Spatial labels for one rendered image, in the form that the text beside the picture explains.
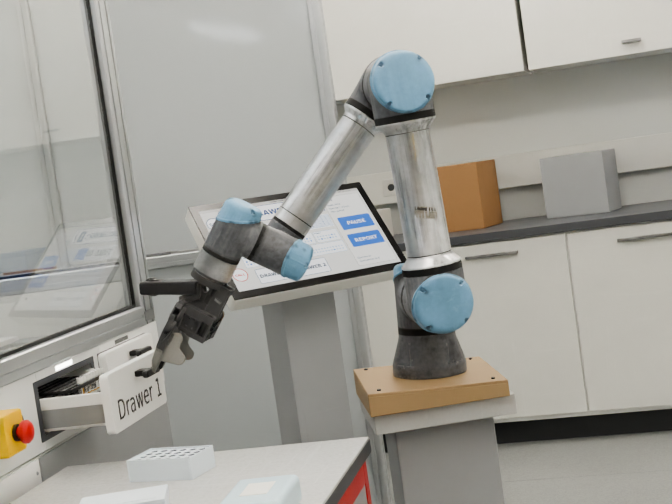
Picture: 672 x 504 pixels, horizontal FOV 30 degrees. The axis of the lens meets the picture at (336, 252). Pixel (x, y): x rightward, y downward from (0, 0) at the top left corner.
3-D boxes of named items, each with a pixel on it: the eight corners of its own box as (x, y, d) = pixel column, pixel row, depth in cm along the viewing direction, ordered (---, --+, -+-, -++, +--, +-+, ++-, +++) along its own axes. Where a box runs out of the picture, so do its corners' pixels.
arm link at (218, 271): (197, 248, 233) (209, 244, 241) (186, 270, 234) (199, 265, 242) (232, 267, 232) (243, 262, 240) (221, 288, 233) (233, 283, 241)
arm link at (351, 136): (375, 46, 254) (237, 245, 254) (384, 42, 244) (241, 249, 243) (420, 80, 256) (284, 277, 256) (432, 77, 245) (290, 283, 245)
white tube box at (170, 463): (216, 466, 217) (212, 444, 217) (192, 479, 209) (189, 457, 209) (154, 469, 222) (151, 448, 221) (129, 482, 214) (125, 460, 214)
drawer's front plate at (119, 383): (167, 401, 256) (159, 348, 256) (116, 434, 228) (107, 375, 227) (159, 402, 257) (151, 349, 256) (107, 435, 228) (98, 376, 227)
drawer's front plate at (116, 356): (158, 379, 290) (151, 332, 289) (113, 405, 261) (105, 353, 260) (151, 380, 290) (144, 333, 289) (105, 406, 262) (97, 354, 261)
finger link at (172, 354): (170, 384, 235) (193, 341, 235) (143, 369, 236) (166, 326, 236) (175, 383, 238) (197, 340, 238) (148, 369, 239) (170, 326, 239)
